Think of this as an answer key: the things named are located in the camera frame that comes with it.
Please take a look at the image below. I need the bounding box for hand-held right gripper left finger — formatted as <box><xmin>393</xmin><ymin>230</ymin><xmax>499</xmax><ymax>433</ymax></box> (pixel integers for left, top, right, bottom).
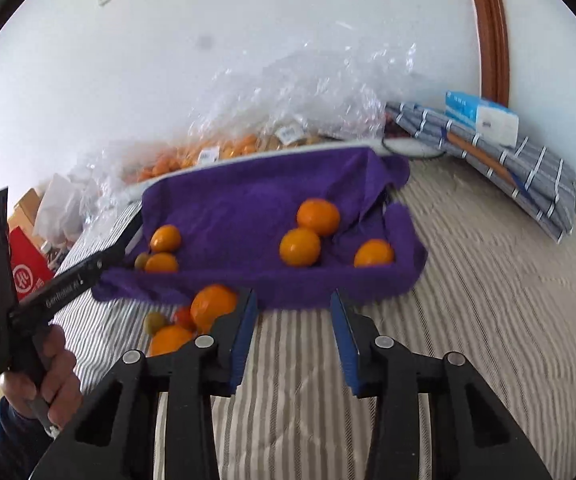
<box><xmin>30</xmin><ymin>287</ymin><xmax>259</xmax><ymax>480</ymax></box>

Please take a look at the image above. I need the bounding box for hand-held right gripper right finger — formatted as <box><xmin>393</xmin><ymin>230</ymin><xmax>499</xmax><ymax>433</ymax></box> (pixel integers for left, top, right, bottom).
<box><xmin>330</xmin><ymin>290</ymin><xmax>553</xmax><ymax>480</ymax></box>

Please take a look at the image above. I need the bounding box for black tray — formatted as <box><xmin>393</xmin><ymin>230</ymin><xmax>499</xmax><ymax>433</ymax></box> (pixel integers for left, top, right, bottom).
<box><xmin>118</xmin><ymin>200</ymin><xmax>145</xmax><ymax>261</ymax></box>

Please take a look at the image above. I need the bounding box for orange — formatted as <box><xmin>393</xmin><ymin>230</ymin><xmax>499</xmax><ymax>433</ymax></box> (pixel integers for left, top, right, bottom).
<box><xmin>148</xmin><ymin>324</ymin><xmax>196</xmax><ymax>357</ymax></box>
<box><xmin>296</xmin><ymin>198</ymin><xmax>341</xmax><ymax>237</ymax></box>
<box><xmin>149</xmin><ymin>224</ymin><xmax>183</xmax><ymax>254</ymax></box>
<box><xmin>144</xmin><ymin>252</ymin><xmax>180</xmax><ymax>274</ymax></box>
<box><xmin>353</xmin><ymin>239</ymin><xmax>396</xmax><ymax>268</ymax></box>
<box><xmin>190</xmin><ymin>284</ymin><xmax>239</xmax><ymax>331</ymax></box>
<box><xmin>279</xmin><ymin>227</ymin><xmax>322</xmax><ymax>268</ymax></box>

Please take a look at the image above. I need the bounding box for person's left forearm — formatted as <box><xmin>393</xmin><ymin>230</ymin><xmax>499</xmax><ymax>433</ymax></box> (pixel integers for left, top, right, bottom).
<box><xmin>0</xmin><ymin>400</ymin><xmax>54</xmax><ymax>480</ymax></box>

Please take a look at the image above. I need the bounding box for clear bag of brown fruits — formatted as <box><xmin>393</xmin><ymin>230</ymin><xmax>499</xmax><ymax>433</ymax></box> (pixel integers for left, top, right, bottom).
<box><xmin>188</xmin><ymin>42</ymin><xmax>419</xmax><ymax>153</ymax></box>

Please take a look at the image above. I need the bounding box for person's left hand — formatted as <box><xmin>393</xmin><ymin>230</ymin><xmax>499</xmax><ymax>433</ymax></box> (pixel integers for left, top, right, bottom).
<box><xmin>0</xmin><ymin>324</ymin><xmax>84</xmax><ymax>431</ymax></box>

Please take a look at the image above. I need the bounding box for red paper bag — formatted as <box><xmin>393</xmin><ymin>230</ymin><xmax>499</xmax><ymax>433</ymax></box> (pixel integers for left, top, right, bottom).
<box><xmin>7</xmin><ymin>226</ymin><xmax>56</xmax><ymax>301</ymax></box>

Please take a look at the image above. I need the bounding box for brown cardboard box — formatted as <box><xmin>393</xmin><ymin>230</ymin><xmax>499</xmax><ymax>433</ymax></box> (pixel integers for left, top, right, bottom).
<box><xmin>8</xmin><ymin>187</ymin><xmax>51</xmax><ymax>231</ymax></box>

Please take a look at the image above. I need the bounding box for small red fruit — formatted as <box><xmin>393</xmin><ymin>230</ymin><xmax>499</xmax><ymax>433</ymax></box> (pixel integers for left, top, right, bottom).
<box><xmin>173</xmin><ymin>306</ymin><xmax>196</xmax><ymax>332</ymax></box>

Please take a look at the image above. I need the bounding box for white plastic bag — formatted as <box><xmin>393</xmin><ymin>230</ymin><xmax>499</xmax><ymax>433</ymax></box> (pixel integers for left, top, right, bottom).
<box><xmin>33</xmin><ymin>173</ymin><xmax>86</xmax><ymax>243</ymax></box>

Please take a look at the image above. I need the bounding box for striped bed sheet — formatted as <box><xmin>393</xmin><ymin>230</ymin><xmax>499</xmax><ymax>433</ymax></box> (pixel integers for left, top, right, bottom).
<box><xmin>50</xmin><ymin>157</ymin><xmax>576</xmax><ymax>480</ymax></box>

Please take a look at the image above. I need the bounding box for purple towel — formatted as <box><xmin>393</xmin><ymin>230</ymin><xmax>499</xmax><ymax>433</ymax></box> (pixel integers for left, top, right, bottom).
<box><xmin>91</xmin><ymin>147</ymin><xmax>429</xmax><ymax>311</ymax></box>

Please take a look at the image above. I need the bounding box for folded grey plaid cloth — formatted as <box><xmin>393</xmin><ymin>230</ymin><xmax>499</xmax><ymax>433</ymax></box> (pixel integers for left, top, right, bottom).
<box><xmin>385</xmin><ymin>101</ymin><xmax>576</xmax><ymax>245</ymax></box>

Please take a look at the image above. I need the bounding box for blue and white tissue box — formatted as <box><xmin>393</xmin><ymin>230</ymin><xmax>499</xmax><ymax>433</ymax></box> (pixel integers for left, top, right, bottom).
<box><xmin>444</xmin><ymin>91</ymin><xmax>519</xmax><ymax>148</ymax></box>

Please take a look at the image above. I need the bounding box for brown wooden door frame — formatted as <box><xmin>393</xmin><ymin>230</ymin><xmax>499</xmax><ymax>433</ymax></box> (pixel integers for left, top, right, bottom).
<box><xmin>462</xmin><ymin>0</ymin><xmax>511</xmax><ymax>106</ymax></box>

